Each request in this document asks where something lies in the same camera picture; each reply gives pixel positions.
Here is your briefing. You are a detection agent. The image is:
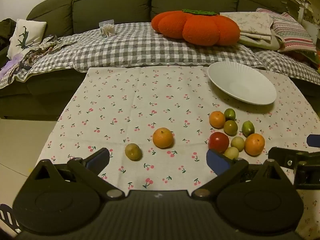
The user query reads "grey gingham blanket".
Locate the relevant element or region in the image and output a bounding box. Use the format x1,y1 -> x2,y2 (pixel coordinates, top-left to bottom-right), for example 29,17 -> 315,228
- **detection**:
0,22 -> 320,90

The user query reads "bright green small fruit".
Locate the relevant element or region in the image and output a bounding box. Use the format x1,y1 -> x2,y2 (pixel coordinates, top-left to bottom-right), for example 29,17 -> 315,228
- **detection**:
241,121 -> 255,137

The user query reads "pale yellow small fruit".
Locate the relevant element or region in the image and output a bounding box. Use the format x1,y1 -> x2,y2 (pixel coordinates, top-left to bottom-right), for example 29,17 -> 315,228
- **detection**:
230,136 -> 245,152
224,146 -> 240,160

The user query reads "crumpled floral cloth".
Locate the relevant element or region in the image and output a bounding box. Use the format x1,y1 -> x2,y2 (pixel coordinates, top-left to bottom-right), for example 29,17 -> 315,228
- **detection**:
15,35 -> 78,68

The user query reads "orange green colourful item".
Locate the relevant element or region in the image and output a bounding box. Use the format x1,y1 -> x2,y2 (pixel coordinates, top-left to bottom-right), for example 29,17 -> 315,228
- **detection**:
291,49 -> 320,68

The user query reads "pink striped pillow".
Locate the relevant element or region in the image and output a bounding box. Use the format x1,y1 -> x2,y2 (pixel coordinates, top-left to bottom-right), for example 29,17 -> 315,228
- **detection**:
256,8 -> 317,53

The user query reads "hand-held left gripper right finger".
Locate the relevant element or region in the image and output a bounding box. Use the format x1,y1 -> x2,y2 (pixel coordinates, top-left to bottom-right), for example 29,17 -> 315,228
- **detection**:
191,149 -> 293,200

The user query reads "cherry print tablecloth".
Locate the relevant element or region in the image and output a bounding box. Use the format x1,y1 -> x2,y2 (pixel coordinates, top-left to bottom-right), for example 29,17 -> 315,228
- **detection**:
37,65 -> 320,240

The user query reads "clear cotton swab box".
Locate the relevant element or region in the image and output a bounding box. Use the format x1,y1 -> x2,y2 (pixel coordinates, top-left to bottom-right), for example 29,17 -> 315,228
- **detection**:
99,19 -> 116,37

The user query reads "white printed pillow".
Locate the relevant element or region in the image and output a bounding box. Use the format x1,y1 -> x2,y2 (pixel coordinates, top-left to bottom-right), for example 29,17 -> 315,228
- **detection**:
7,19 -> 47,59

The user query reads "yellow olive small fruit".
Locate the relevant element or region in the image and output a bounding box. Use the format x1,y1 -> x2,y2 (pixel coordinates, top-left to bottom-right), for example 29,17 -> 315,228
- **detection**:
125,143 -> 142,161

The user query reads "folded floral cloth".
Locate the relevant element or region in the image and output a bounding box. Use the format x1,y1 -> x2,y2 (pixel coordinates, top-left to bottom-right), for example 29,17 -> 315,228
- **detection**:
219,11 -> 281,51

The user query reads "dark green small fruit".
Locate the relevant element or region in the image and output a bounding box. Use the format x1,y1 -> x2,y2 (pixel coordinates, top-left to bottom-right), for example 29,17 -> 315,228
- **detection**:
224,108 -> 236,121

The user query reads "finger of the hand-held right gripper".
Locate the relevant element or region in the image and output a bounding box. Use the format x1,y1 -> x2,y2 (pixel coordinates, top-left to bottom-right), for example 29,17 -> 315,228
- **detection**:
306,134 -> 320,147
268,147 -> 320,167

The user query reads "white ribbed plate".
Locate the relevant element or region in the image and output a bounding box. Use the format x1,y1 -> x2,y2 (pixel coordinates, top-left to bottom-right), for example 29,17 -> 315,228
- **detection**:
207,61 -> 277,105

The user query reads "white striped dark object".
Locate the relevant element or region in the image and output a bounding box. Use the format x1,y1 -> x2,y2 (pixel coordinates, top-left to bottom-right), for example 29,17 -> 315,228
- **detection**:
0,204 -> 22,234

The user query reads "white bookshelf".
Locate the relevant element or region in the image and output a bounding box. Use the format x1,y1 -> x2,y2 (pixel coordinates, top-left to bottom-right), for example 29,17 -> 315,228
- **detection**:
299,0 -> 320,32

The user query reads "orange pumpkin cushion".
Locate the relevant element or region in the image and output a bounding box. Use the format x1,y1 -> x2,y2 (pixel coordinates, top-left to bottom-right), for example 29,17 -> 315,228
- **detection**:
151,9 -> 241,47

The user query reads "orange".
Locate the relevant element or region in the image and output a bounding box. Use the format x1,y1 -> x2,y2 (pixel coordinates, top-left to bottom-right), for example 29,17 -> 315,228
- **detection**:
209,111 -> 226,128
244,133 -> 265,156
152,127 -> 174,149

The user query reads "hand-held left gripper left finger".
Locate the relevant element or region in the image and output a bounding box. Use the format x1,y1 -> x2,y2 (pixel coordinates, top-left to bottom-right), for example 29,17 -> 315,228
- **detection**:
26,148 -> 125,200

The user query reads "dark clothing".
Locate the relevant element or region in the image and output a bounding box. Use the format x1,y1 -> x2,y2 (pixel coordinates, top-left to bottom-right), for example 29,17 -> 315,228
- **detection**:
0,18 -> 17,63

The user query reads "olive brown small fruit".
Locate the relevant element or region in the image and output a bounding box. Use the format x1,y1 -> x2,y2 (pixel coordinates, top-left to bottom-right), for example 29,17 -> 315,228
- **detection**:
223,120 -> 238,136

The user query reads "purple cloth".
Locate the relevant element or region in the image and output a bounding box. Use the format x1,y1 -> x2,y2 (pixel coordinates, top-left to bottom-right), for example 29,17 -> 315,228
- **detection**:
0,54 -> 28,80

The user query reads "dark green sofa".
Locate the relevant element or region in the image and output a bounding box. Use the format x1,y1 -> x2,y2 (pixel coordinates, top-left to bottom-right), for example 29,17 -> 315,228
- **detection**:
0,0 -> 320,121

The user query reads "red tomato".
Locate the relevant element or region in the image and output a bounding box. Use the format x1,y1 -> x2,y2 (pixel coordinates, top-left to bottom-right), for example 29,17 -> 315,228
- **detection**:
208,132 -> 230,153

